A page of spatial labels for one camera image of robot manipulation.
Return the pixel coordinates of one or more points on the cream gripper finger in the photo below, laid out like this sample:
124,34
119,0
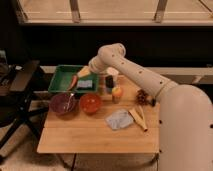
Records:
83,72

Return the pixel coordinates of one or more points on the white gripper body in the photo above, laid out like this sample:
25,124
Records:
96,65

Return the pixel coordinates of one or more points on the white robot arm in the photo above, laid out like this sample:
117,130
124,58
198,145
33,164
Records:
186,112

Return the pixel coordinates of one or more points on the red chili pepper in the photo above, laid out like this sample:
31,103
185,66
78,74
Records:
73,82

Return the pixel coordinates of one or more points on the green plastic tray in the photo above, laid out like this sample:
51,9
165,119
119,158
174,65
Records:
62,78

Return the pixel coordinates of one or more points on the blue sponge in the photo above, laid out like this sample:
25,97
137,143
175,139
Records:
84,84

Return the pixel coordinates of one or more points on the white paper cup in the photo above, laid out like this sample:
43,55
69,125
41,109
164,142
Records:
114,73

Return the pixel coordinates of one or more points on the dark can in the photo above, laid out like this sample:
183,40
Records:
109,83

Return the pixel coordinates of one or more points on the metal spoon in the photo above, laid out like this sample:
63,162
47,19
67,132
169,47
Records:
69,99

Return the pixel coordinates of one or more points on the orange-red bowl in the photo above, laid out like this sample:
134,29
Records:
90,103

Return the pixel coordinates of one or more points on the yellow red apple toy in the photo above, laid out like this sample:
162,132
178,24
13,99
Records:
117,93

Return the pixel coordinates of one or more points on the purple bowl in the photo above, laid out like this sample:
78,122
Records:
59,101

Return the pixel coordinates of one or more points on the brown pine cone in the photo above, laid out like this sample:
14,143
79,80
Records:
142,97

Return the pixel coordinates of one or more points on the grey folded cloth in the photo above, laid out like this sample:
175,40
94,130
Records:
119,119

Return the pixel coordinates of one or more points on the wooden folding table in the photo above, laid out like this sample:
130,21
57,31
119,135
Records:
77,132

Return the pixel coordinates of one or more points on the black office chair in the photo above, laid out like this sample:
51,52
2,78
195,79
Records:
16,93

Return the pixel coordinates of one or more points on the black clip tool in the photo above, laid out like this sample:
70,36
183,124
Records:
153,102

